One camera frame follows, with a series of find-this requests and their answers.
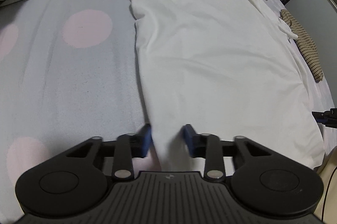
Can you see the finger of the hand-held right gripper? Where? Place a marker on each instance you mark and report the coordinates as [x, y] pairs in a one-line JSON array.
[[327, 118]]

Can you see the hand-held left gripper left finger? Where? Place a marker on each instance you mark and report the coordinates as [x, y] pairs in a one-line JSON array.
[[145, 141]]

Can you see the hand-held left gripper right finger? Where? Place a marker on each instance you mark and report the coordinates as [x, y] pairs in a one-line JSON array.
[[189, 141]]

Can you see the white t-shirt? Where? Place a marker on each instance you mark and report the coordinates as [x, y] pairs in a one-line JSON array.
[[210, 55]]

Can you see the brown striped cloth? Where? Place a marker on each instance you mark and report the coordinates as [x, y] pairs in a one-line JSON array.
[[306, 47]]

